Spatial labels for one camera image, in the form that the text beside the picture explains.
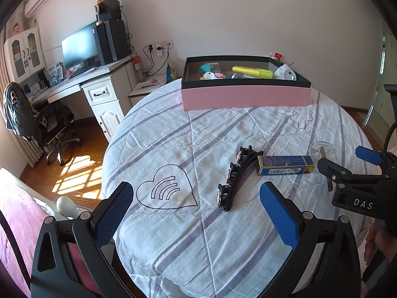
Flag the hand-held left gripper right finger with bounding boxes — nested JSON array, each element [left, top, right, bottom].
[[260, 181, 363, 298]]

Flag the black box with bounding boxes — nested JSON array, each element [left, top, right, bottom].
[[96, 0, 121, 22]]

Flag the yellow highlighter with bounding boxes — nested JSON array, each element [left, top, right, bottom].
[[232, 66, 274, 79]]

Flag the black hair clip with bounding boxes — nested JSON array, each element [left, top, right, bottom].
[[216, 145, 264, 212]]

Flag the blue white carton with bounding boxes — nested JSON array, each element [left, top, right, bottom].
[[46, 63, 64, 85]]

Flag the pink bedsheet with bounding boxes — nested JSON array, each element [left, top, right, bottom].
[[0, 168, 103, 298]]

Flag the black office chair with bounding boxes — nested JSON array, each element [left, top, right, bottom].
[[31, 102, 83, 166]]

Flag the clear glass piece with stem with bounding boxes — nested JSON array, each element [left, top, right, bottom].
[[310, 141, 338, 192]]

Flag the white charger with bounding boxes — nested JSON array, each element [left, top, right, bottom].
[[273, 64, 297, 81]]

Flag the white bed post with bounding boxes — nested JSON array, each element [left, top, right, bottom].
[[56, 196, 90, 221]]

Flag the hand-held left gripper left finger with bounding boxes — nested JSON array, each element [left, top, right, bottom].
[[30, 181, 137, 298]]

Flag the white wall sockets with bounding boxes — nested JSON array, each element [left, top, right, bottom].
[[144, 39, 173, 53]]

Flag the black keyboard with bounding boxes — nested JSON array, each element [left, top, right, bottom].
[[68, 67, 98, 79]]

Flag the orange capped bottle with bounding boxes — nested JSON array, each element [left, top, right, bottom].
[[133, 54, 145, 81]]

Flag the person's right hand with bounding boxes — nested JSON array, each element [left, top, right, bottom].
[[364, 223, 397, 266]]

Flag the white glass door cabinet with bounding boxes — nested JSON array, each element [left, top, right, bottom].
[[4, 26, 44, 83]]

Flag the dark patterned jacket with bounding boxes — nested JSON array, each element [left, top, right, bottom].
[[3, 81, 42, 140]]

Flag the black computer tower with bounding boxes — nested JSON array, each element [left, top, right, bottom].
[[96, 19, 129, 66]]

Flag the low black white cabinet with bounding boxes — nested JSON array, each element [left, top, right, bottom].
[[128, 74, 183, 109]]

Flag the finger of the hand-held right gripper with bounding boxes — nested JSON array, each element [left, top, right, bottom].
[[317, 158, 385, 221], [355, 146, 383, 166]]

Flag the white desk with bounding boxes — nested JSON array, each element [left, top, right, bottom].
[[28, 57, 138, 143]]

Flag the blue rectangular box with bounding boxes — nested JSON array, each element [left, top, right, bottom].
[[257, 154, 315, 176]]

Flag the black computer monitor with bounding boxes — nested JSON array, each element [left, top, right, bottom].
[[61, 21, 100, 70]]

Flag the pink storage box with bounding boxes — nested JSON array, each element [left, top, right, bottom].
[[181, 55, 311, 112]]

